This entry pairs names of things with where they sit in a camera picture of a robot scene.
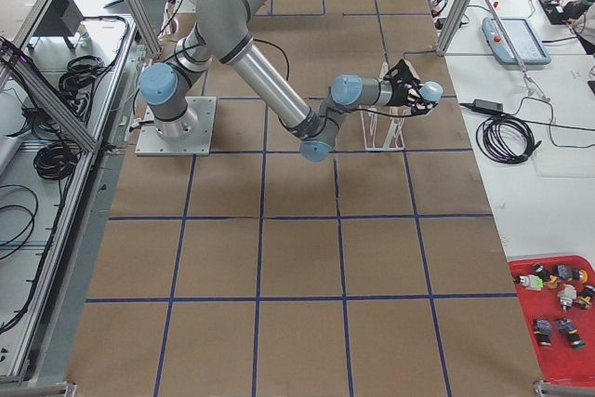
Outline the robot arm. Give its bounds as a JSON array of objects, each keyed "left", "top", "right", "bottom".
[{"left": 139, "top": 0, "right": 443, "bottom": 162}]

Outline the coiled black cable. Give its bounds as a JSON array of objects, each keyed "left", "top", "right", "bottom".
[{"left": 480, "top": 115, "right": 543, "bottom": 165}]

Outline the blue teach pendant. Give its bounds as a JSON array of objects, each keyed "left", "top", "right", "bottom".
[{"left": 482, "top": 18, "right": 551, "bottom": 65}]

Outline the white wire cup rack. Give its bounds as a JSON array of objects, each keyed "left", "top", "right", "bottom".
[{"left": 356, "top": 62, "right": 404, "bottom": 152}]

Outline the black power adapter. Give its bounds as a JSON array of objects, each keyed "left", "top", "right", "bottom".
[{"left": 471, "top": 99, "right": 504, "bottom": 115}]

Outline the red parts tray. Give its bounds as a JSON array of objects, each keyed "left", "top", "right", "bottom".
[{"left": 509, "top": 255, "right": 594, "bottom": 387}]

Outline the light blue plastic cup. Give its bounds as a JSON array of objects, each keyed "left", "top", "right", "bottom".
[{"left": 418, "top": 81, "right": 443, "bottom": 104}]

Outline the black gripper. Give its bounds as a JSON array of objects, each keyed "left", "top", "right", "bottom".
[{"left": 383, "top": 59, "right": 435, "bottom": 116}]

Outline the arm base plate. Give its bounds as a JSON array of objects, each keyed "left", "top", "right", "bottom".
[{"left": 136, "top": 96, "right": 217, "bottom": 156}]

